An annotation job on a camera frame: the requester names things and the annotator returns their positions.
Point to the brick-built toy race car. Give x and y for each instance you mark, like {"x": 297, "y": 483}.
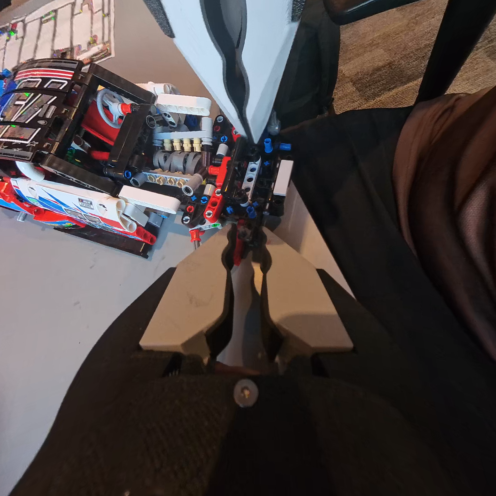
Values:
{"x": 147, "y": 199}

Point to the holographic sticker sheet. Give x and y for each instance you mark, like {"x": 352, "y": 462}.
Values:
{"x": 58, "y": 31}

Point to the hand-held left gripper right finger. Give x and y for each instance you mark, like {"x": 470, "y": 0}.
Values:
{"x": 306, "y": 310}

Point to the black backpack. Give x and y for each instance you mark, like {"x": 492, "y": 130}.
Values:
{"x": 310, "y": 77}

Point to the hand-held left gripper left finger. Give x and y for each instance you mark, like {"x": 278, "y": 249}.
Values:
{"x": 186, "y": 306}

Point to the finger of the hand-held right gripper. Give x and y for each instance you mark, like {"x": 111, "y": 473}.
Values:
{"x": 193, "y": 46}
{"x": 271, "y": 58}

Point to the black office chair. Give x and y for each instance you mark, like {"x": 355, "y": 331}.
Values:
{"x": 449, "y": 46}

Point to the person's brown sweater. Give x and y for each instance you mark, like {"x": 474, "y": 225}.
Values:
{"x": 457, "y": 174}

